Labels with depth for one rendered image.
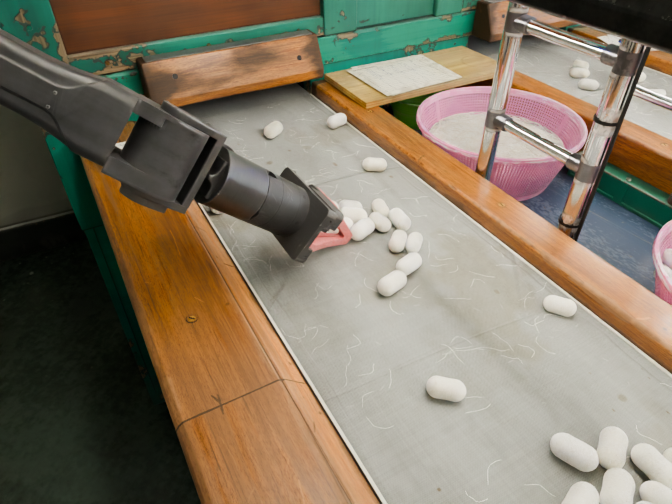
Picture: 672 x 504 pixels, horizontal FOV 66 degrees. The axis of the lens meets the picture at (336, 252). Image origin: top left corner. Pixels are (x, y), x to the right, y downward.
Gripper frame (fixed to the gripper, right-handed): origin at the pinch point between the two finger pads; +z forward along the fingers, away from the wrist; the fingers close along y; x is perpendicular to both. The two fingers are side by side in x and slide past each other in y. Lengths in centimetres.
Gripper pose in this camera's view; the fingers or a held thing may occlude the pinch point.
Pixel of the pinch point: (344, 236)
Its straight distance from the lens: 61.6
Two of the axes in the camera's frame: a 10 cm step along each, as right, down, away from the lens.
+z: 6.5, 2.7, 7.1
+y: -4.9, -5.6, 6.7
